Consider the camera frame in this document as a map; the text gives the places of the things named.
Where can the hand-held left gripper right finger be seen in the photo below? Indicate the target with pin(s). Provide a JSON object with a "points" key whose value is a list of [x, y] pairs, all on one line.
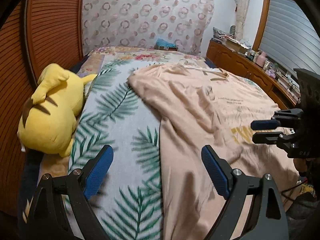
{"points": [[215, 173]]}

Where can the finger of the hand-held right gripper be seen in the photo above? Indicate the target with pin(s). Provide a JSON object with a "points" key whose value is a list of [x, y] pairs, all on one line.
{"points": [[265, 138], [265, 124]]}

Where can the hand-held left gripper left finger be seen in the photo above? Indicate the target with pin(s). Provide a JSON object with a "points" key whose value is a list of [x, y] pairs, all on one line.
{"points": [[98, 170]]}

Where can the beige t-shirt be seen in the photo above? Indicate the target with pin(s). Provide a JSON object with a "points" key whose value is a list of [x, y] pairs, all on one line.
{"points": [[200, 110]]}

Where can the leaf print bed sheet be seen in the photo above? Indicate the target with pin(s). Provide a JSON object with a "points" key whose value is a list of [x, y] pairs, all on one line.
{"points": [[120, 130]]}

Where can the pink bottle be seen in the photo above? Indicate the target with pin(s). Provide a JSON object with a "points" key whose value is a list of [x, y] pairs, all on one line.
{"points": [[260, 58]]}

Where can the yellow plush toy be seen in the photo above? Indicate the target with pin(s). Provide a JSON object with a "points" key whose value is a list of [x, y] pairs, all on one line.
{"points": [[50, 120]]}

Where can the wooden sideboard cabinet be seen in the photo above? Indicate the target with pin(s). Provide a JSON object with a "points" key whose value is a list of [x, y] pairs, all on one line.
{"points": [[232, 60]]}

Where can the cardboard box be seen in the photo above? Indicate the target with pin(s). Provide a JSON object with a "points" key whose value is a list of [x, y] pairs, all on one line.
{"points": [[235, 46]]}

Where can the printed fabric bag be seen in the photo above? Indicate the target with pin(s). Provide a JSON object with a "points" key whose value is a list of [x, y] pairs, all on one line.
{"points": [[223, 33]]}

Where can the white lace curtain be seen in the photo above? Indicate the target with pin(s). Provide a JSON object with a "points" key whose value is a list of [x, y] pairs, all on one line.
{"points": [[242, 17]]}

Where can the floral quilt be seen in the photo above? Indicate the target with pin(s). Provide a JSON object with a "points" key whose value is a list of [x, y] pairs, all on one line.
{"points": [[150, 55]]}

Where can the teal fluffy cloth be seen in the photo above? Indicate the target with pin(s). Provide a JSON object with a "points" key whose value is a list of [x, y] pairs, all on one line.
{"points": [[166, 43]]}

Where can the circle patterned curtain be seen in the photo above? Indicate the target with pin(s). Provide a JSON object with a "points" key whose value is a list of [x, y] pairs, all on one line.
{"points": [[150, 12]]}

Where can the wooden window frame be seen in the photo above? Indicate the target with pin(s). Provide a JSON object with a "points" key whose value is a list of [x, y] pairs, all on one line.
{"points": [[261, 17]]}

